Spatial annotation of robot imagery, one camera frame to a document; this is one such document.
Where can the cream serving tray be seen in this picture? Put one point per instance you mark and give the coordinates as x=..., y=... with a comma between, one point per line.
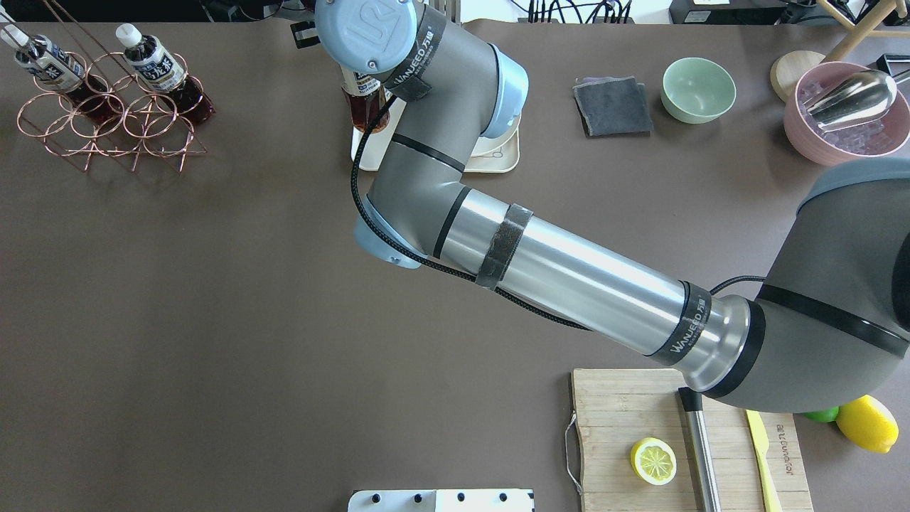
x=498, y=155

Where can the tea bottle in rack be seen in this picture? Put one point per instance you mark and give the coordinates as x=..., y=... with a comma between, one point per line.
x=60, y=72

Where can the copper wire bottle rack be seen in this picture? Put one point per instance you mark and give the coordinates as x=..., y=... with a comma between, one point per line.
x=144, y=124

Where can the yellow plastic knife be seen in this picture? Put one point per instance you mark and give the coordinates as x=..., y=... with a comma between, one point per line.
x=761, y=444

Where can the steel ice scoop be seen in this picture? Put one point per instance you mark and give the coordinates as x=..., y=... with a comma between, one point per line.
x=862, y=97

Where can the grey folded cloth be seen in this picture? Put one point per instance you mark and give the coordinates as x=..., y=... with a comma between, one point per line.
x=612, y=106

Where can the tea bottle rack right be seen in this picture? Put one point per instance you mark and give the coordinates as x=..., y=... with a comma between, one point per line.
x=164, y=74

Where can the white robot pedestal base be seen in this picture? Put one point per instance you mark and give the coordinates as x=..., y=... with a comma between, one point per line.
x=443, y=500

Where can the yellow lemon upper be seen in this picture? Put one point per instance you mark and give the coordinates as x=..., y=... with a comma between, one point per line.
x=868, y=423

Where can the pink bowl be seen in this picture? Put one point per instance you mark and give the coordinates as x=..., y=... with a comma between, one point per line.
x=882, y=137

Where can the green lime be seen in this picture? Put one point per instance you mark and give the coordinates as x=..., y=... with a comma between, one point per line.
x=825, y=415

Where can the wooden cup tree stand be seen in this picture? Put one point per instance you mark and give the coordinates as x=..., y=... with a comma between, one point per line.
x=789, y=68

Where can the bamboo cutting board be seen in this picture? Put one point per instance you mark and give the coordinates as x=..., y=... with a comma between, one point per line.
x=615, y=408

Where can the mint green bowl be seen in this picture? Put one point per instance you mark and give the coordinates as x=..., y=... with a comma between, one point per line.
x=697, y=90

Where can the half lemon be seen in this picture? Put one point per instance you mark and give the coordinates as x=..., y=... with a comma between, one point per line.
x=654, y=461

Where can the steel muddler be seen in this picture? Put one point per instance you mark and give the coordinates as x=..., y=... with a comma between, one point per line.
x=691, y=402

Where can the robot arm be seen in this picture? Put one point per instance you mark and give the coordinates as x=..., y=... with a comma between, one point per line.
x=829, y=324

